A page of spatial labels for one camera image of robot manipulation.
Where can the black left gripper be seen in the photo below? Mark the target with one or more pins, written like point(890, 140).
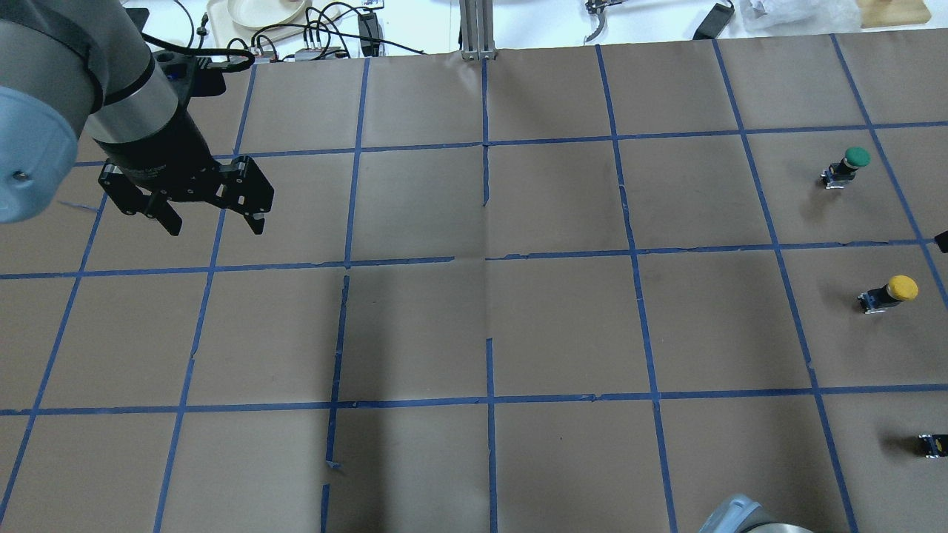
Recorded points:
point(161, 158)

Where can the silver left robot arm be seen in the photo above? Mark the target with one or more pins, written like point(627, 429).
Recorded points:
point(83, 67)

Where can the green push button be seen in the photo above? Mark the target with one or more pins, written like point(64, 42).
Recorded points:
point(839, 174)

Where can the beige tray with plate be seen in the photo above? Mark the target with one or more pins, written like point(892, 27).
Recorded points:
point(241, 19)

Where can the black power adapter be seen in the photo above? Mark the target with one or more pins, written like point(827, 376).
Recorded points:
point(369, 34)

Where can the metal clamp tool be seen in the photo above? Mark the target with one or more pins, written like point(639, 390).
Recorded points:
point(596, 9)

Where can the black power brick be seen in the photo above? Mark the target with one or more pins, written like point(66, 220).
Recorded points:
point(714, 22)

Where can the aluminium frame post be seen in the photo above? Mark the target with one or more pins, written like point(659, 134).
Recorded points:
point(477, 30)

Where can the small black switch block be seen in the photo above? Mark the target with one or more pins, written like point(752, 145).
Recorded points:
point(933, 445)

